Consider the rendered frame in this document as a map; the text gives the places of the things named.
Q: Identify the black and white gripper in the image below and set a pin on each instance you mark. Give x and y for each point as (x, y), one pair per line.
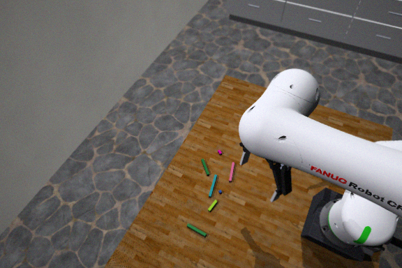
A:
(282, 175)

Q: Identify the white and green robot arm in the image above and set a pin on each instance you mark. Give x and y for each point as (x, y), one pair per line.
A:
(277, 127)

